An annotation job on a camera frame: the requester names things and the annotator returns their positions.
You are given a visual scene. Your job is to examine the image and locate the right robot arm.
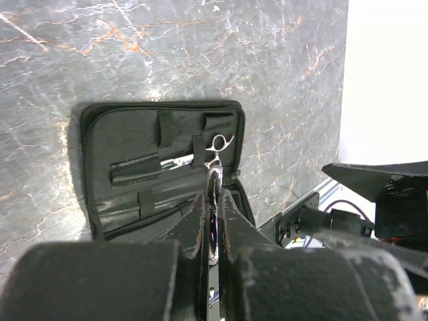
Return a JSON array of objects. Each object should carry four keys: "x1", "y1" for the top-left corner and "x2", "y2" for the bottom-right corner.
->
[{"x1": 275, "y1": 161, "x2": 427, "y2": 296}]

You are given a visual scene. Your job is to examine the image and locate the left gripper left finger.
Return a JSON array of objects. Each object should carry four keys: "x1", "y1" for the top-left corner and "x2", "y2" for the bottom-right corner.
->
[{"x1": 1, "y1": 193, "x2": 209, "y2": 320}]

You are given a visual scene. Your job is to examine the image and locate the black zip tool case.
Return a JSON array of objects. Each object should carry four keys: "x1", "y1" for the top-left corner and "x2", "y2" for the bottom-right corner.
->
[{"x1": 80, "y1": 100, "x2": 253, "y2": 241}]

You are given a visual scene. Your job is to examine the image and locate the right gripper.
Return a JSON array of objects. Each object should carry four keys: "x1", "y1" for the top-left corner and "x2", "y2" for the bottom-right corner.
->
[{"x1": 322, "y1": 161, "x2": 427, "y2": 239}]

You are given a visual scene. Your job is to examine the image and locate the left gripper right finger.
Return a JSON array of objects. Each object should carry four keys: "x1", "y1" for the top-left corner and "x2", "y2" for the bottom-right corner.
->
[{"x1": 219, "y1": 191, "x2": 424, "y2": 320}]

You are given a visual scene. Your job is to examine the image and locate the silver scissors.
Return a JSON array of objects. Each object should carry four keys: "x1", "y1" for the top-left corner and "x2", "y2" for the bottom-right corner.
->
[
  {"x1": 207, "y1": 165, "x2": 223, "y2": 268},
  {"x1": 160, "y1": 134, "x2": 235, "y2": 171}
]

